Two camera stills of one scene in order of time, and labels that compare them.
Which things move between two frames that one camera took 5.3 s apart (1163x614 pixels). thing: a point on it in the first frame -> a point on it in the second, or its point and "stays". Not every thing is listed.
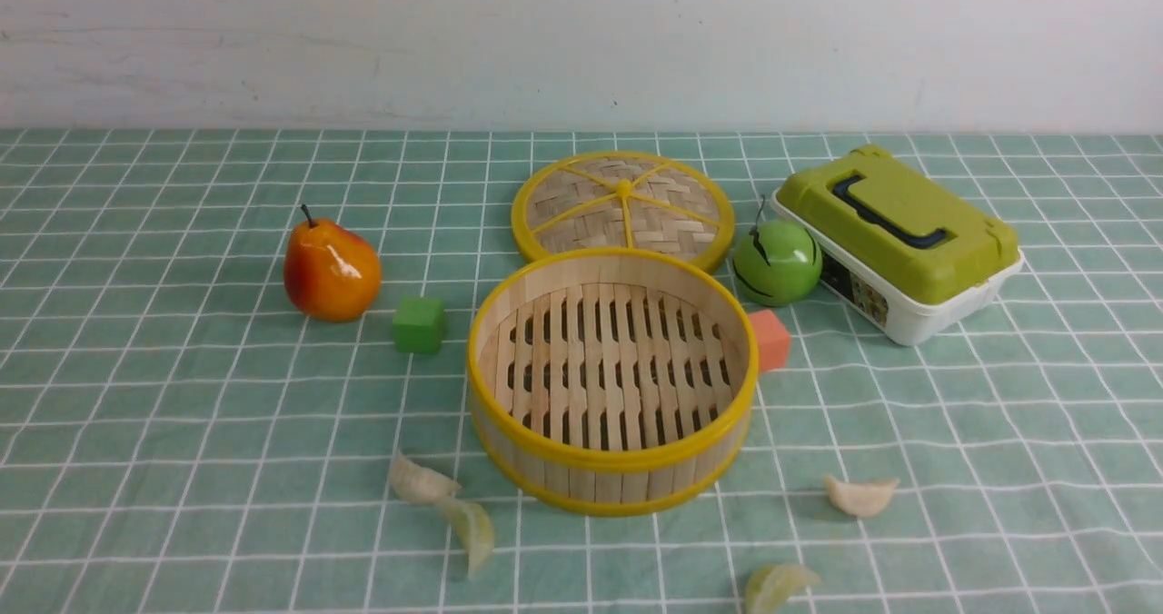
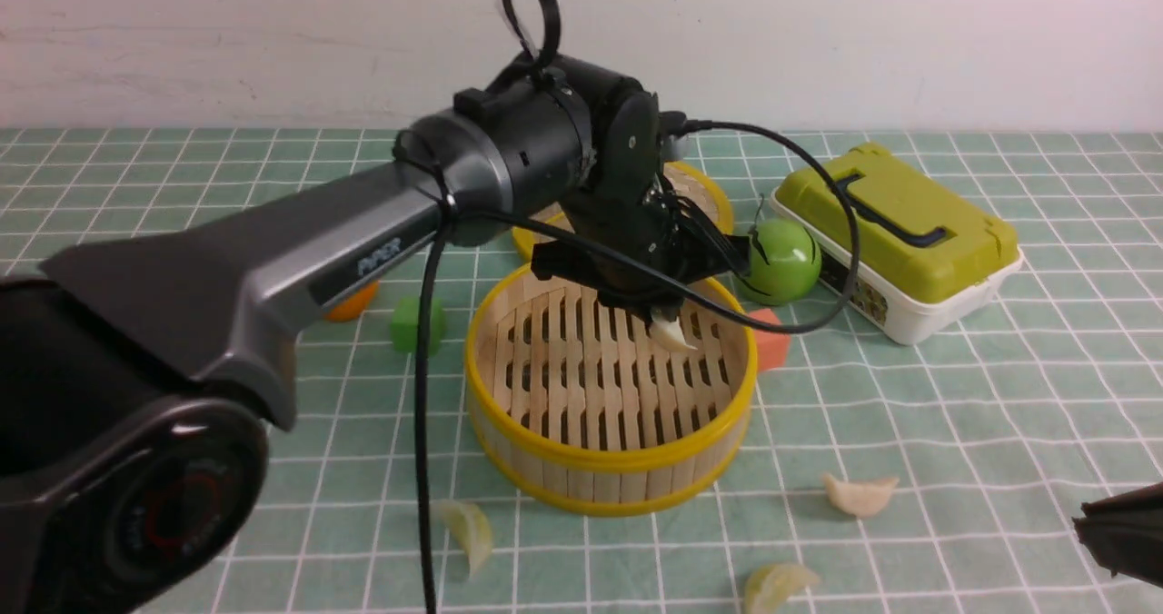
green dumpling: [474, 529] stays
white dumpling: [419, 485] -> [668, 335]
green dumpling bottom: [770, 587] stays
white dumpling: [860, 499] stays
